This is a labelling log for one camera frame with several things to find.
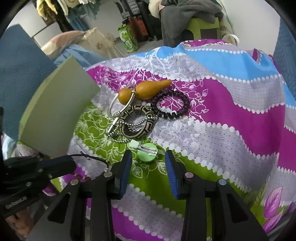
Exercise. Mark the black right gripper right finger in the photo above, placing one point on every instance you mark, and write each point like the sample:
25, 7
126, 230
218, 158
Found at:
231, 219

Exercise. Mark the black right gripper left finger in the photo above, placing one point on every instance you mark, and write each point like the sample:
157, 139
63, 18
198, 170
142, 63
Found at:
65, 218

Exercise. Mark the black cream woven bangle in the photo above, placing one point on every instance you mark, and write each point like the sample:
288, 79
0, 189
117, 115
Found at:
137, 121

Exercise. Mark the grey-green jewelry box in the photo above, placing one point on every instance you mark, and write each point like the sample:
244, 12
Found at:
48, 123

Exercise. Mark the mint green hair clip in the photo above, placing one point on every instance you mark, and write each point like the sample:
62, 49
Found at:
145, 152

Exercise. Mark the colourful floral striped pillow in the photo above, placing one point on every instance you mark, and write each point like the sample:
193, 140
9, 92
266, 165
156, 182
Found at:
240, 126

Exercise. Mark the orange wooden gourd pendant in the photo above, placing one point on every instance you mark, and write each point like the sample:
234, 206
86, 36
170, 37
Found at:
145, 90

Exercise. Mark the blue quilted bedspread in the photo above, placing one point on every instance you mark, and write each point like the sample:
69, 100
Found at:
24, 66

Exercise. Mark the light blue cloth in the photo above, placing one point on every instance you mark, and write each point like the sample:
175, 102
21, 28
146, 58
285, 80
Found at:
76, 56

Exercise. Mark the beige tote bag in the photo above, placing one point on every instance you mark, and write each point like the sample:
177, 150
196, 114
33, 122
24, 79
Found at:
94, 40

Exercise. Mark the green white carton box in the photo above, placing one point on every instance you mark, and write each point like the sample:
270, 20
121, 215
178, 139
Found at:
128, 38

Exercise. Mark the green plastic stool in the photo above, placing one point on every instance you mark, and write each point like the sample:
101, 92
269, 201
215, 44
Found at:
201, 29

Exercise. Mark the grey clothing pile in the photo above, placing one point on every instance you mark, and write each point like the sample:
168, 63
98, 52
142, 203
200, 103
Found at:
175, 16

